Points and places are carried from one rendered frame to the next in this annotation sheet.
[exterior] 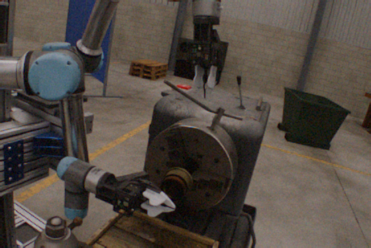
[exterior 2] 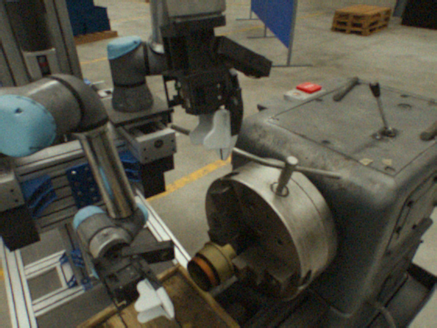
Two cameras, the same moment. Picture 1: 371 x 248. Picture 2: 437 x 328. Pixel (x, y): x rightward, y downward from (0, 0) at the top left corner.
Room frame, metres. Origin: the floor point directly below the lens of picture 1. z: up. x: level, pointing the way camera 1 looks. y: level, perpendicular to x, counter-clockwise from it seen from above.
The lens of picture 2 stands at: (0.42, -0.28, 1.65)
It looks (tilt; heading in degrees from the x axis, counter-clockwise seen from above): 34 degrees down; 33
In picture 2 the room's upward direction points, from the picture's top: straight up
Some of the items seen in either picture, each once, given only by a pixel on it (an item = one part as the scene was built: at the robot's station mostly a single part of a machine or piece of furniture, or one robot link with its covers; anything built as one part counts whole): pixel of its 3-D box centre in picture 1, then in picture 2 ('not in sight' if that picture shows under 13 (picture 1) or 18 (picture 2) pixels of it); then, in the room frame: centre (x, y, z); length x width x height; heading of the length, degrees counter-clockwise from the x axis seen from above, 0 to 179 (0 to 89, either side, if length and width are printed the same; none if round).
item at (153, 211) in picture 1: (156, 210); (152, 311); (0.65, 0.03, 1.06); 0.09 x 0.06 x 0.03; 74
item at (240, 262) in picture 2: (210, 181); (268, 270); (0.85, -0.12, 1.08); 0.12 x 0.11 x 0.05; 74
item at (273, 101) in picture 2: (171, 95); (275, 108); (1.28, 0.09, 1.24); 0.09 x 0.08 x 0.03; 164
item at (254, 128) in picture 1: (212, 137); (344, 170); (1.34, -0.14, 1.06); 0.59 x 0.48 x 0.39; 164
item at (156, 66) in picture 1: (149, 69); (361, 19); (9.03, 1.46, 0.22); 1.25 x 0.86 x 0.44; 169
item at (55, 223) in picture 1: (55, 225); not in sight; (0.39, 0.19, 1.17); 0.04 x 0.04 x 0.03
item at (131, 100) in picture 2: not in sight; (131, 91); (1.18, 0.61, 1.21); 0.15 x 0.15 x 0.10
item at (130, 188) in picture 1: (121, 192); (123, 272); (0.68, 0.13, 1.08); 0.12 x 0.09 x 0.08; 74
